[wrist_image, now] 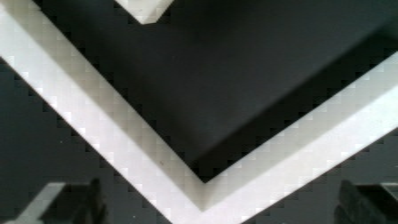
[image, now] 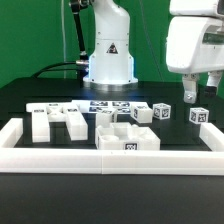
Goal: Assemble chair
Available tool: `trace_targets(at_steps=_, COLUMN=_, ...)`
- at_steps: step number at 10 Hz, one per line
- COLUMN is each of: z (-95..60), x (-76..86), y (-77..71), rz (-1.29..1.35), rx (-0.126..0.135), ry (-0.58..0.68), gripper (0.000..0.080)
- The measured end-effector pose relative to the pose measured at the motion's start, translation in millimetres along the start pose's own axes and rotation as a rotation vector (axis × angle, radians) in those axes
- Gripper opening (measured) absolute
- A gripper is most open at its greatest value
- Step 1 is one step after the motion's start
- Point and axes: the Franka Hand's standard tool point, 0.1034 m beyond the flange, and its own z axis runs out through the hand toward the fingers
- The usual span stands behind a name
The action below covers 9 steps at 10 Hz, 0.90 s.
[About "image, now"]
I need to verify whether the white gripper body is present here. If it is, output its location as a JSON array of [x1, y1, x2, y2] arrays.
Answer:
[[166, 0, 224, 74]]

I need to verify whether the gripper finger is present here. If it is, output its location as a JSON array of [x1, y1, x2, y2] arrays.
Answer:
[[182, 74, 199, 103], [205, 71, 223, 97]]

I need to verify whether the white chair seat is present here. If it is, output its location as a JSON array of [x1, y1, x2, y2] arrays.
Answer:
[[95, 122, 160, 151]]

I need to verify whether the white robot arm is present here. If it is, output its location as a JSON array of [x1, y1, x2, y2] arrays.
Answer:
[[70, 0, 224, 104]]

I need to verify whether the white tagged cube right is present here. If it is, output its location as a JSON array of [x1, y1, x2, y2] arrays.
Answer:
[[189, 107, 209, 124]]

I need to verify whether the white tagged cube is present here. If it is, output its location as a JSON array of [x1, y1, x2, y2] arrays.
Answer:
[[153, 103, 171, 120], [189, 107, 209, 124]]

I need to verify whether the white tagged cube middle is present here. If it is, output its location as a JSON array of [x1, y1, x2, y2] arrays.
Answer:
[[153, 103, 171, 120]]

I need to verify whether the white flat tag board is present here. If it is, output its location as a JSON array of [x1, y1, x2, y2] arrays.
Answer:
[[71, 99, 152, 115]]

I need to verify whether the black raised platform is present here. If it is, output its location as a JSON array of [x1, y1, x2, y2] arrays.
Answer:
[[0, 77, 224, 121]]

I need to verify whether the white U-shaped boundary fence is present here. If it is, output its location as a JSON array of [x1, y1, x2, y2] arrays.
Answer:
[[0, 118, 224, 176]]

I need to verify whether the black cable bundle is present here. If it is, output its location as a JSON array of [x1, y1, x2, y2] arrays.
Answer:
[[31, 60, 88, 80]]

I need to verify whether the white chair back frame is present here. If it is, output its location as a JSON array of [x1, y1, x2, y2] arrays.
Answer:
[[26, 102, 88, 143]]

